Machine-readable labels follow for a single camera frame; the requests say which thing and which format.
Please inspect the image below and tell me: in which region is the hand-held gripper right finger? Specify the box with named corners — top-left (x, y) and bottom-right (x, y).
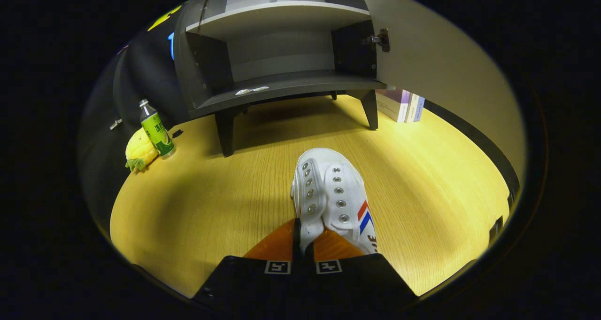
top-left (303, 226), bottom-right (418, 311)

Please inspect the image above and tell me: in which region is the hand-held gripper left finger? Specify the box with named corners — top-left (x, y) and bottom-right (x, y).
top-left (192, 218), bottom-right (302, 311)

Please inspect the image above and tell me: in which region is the white canvas shoe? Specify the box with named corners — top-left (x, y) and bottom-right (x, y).
top-left (290, 148), bottom-right (378, 256)

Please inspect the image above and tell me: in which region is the grey shoe cabinet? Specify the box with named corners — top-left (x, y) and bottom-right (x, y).
top-left (174, 0), bottom-right (390, 157)

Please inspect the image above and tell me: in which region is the metal door hinge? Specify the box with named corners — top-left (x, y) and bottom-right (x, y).
top-left (362, 28), bottom-right (391, 53)

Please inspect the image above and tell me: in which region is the white book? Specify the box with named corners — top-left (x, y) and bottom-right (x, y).
top-left (406, 93), bottom-right (420, 123)

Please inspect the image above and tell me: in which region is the green drink bottle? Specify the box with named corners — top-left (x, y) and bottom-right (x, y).
top-left (139, 99), bottom-right (177, 159)

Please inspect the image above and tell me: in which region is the yellow pineapple plush toy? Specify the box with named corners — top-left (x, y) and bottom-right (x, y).
top-left (124, 127), bottom-right (159, 172)

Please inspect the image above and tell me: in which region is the black backdrop cloth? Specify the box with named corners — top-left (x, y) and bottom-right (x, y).
top-left (77, 5), bottom-right (191, 236)

